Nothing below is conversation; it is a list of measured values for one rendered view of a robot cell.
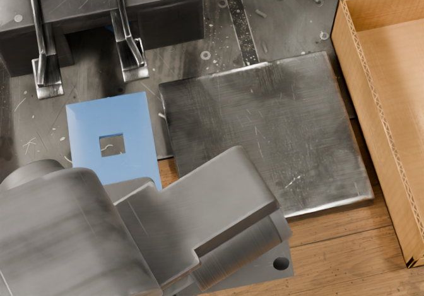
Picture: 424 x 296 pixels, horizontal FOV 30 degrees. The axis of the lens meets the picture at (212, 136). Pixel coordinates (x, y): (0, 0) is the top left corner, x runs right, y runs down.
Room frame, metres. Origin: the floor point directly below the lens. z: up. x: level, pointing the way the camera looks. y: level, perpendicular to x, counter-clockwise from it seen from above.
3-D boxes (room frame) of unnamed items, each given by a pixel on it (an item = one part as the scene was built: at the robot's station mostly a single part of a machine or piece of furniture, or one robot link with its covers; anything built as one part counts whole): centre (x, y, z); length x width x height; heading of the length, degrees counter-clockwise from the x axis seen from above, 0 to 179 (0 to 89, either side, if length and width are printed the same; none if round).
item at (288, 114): (0.30, -0.05, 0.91); 0.17 x 0.16 x 0.02; 101
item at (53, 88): (0.35, 0.15, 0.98); 0.07 x 0.02 x 0.01; 11
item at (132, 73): (0.37, 0.07, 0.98); 0.07 x 0.02 x 0.01; 11
